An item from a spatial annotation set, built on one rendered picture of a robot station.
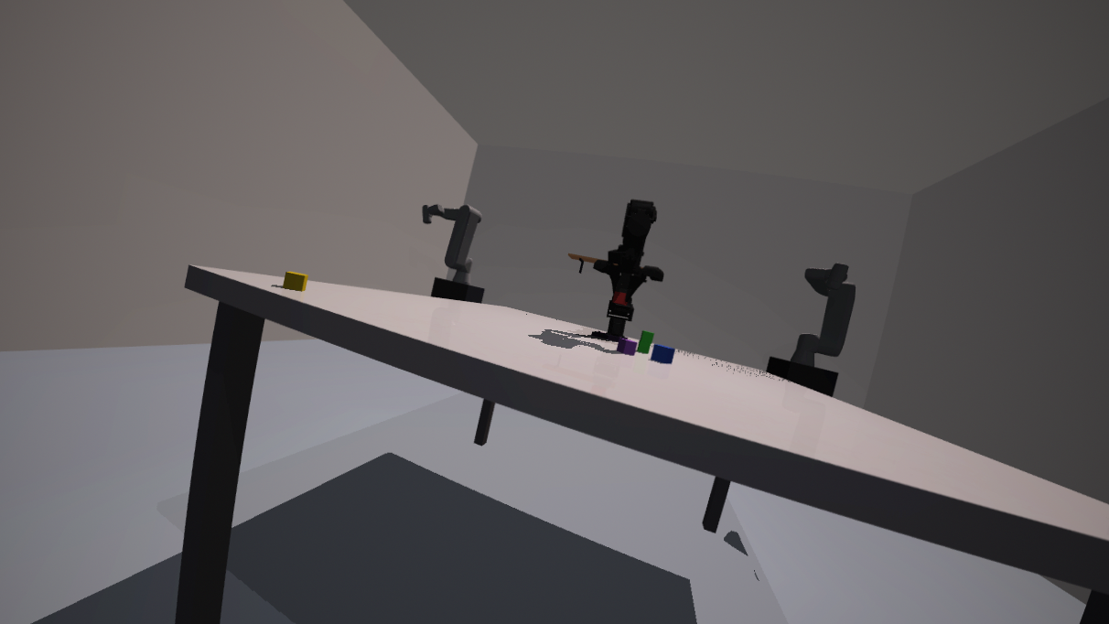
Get blue cube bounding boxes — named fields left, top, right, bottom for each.
left=651, top=344, right=675, bottom=364

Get purple block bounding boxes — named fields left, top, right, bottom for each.
left=617, top=339, right=638, bottom=356

